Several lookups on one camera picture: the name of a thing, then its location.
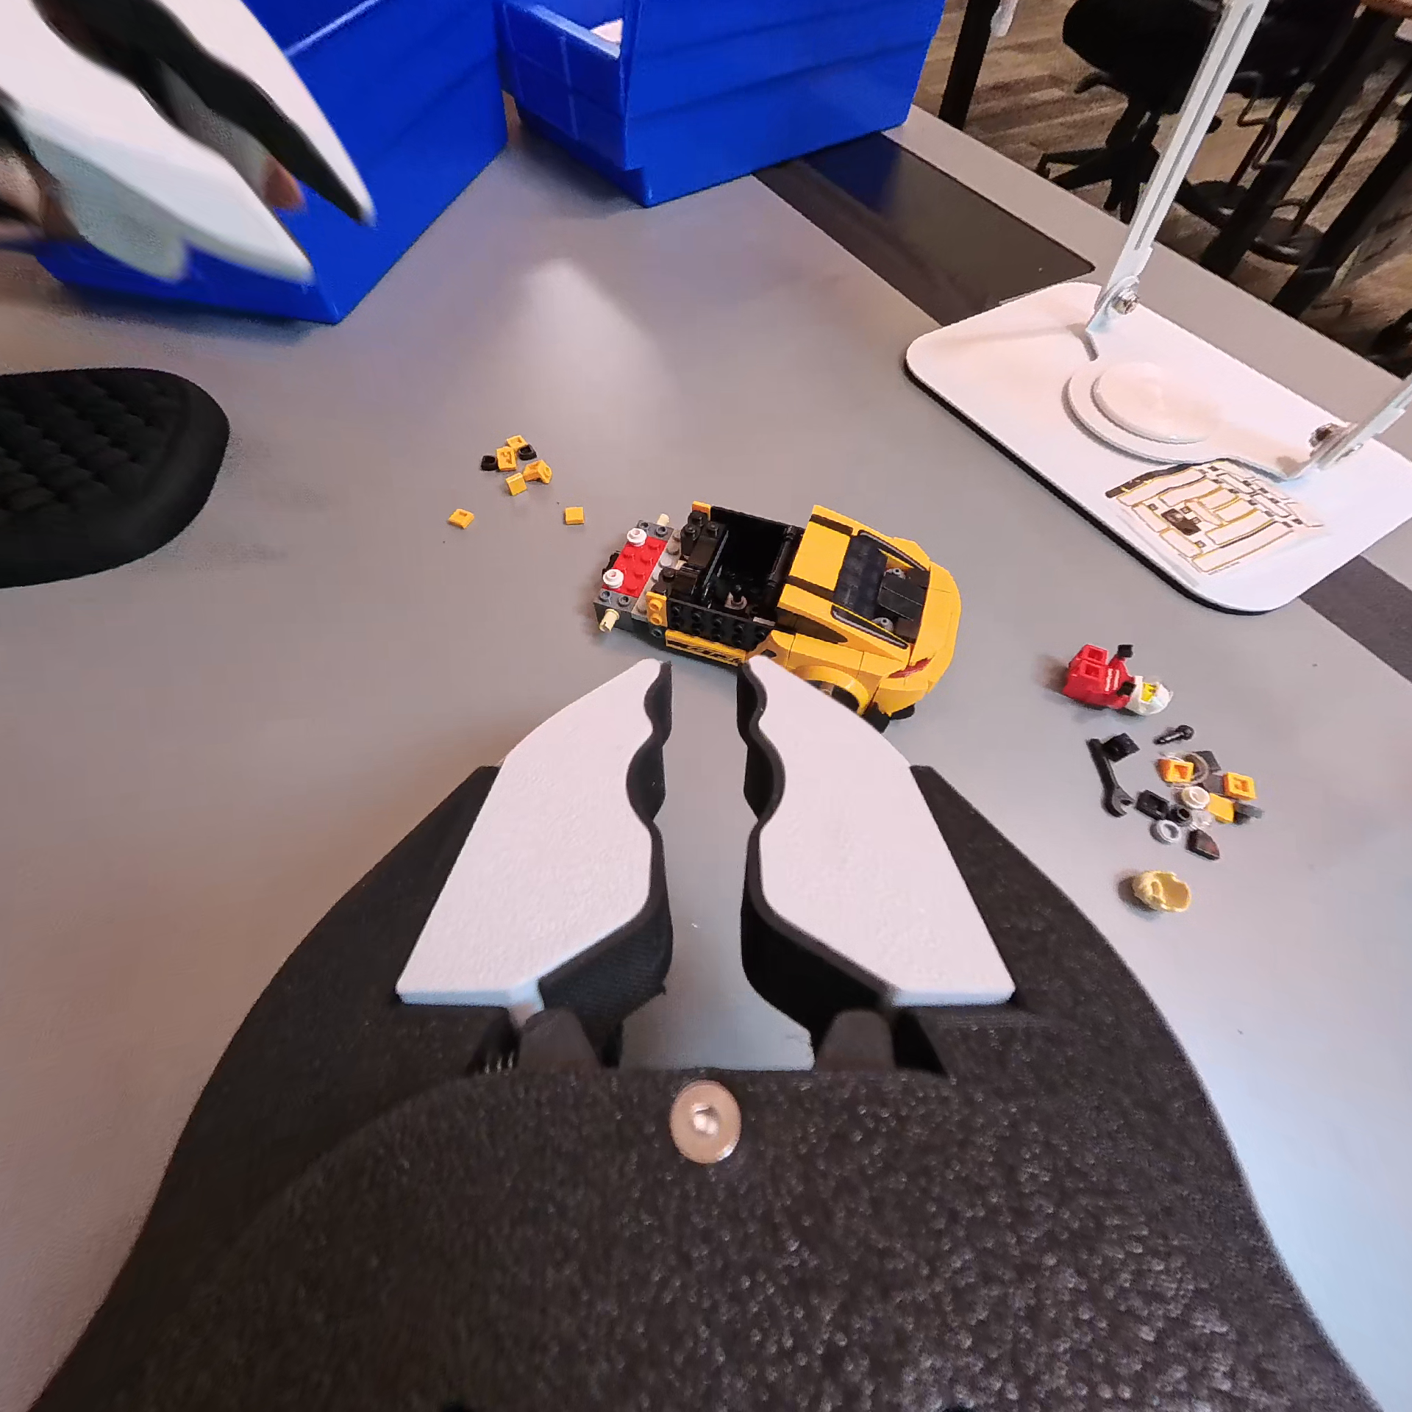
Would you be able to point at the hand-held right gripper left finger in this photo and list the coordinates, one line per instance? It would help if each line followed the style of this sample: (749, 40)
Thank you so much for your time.
(539, 861)

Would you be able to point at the black office chair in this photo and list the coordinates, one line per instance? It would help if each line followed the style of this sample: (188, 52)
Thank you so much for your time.
(1136, 55)

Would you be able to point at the cluster of yellow lego pieces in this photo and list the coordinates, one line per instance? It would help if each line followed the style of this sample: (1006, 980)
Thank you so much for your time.
(509, 457)

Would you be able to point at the tan lego hair piece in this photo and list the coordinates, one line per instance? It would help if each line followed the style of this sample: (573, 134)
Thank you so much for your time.
(1156, 891)

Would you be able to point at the yellow lego car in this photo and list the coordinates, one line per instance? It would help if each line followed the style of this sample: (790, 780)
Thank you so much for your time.
(822, 573)

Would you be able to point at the blue plastic bin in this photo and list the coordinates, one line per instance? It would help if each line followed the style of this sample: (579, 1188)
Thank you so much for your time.
(716, 99)
(418, 133)

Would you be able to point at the person's left hand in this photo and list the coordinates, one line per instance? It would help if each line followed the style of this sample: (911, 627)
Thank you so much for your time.
(284, 190)

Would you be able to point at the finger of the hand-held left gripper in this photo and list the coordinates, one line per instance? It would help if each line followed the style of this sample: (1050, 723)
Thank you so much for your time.
(280, 82)
(142, 187)

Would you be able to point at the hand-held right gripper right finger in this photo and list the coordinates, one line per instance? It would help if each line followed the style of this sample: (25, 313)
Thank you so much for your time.
(870, 871)

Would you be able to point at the black lego wrench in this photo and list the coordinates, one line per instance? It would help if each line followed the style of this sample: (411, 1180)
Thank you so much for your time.
(1106, 778)

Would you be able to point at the black dimpled pad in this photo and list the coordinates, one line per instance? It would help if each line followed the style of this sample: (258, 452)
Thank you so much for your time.
(99, 462)

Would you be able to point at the pile of small lego parts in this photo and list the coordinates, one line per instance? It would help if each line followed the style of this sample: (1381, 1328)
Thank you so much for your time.
(1175, 770)

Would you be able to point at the lego sticker sheet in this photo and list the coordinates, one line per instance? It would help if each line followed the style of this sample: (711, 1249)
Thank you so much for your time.
(1213, 513)

